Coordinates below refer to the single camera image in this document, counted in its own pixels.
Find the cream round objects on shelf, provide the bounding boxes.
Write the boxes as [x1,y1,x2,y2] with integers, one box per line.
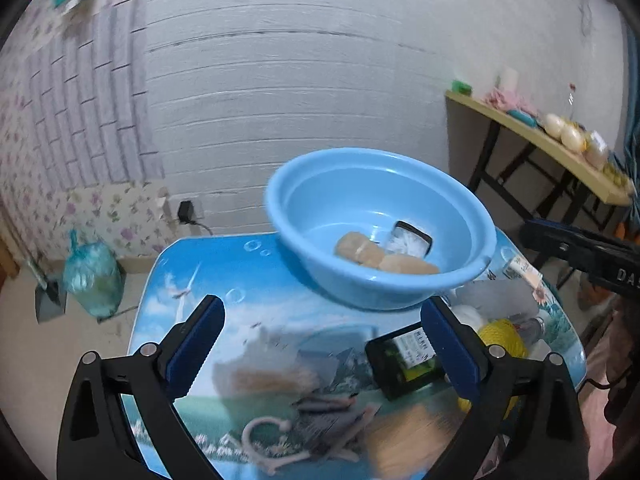
[541,114,588,154]

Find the beige bread pieces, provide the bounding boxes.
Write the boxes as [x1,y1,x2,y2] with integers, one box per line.
[334,232,439,275]

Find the pink cloth on shelf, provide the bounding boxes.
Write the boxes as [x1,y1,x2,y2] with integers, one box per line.
[483,87,538,116]

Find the Face tissue pack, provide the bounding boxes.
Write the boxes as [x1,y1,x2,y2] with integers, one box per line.
[503,255,542,289]

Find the green small box on shelf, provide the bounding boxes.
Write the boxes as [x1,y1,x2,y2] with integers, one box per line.
[451,79,473,96]

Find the green knotted trash bag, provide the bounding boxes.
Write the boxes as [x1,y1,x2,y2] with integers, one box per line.
[62,230,125,320]

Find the blue plastic basin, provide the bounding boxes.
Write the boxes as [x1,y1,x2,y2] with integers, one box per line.
[265,148,497,311]

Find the white plastic hook hanger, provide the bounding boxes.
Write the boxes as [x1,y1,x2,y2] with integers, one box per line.
[240,401,381,476]

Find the cotton swab plastic bag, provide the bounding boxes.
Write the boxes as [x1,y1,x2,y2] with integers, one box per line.
[212,326,340,398]

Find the crumpled snack wrapper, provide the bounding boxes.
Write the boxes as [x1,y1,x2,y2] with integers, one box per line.
[292,393,373,457]

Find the black green packaged box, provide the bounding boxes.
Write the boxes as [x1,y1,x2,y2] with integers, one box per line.
[364,323,445,401]

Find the yellow mesh bag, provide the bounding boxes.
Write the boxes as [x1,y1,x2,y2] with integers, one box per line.
[458,318,528,420]

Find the grey metal dustpan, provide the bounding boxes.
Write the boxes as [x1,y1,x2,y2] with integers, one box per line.
[25,257,67,324]

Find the translucent plastic storage case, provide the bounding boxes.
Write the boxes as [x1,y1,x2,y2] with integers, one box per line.
[449,280,539,323]

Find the black wall charger plug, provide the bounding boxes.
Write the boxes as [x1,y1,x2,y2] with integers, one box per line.
[177,200,196,224]

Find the clear box of toothpicks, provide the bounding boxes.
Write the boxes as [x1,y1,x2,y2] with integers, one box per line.
[364,404,465,479]

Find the black white packet in basin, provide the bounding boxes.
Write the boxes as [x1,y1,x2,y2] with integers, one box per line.
[383,221,433,259]

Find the wooden side table black legs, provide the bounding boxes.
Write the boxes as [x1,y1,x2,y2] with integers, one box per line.
[445,90,632,232]

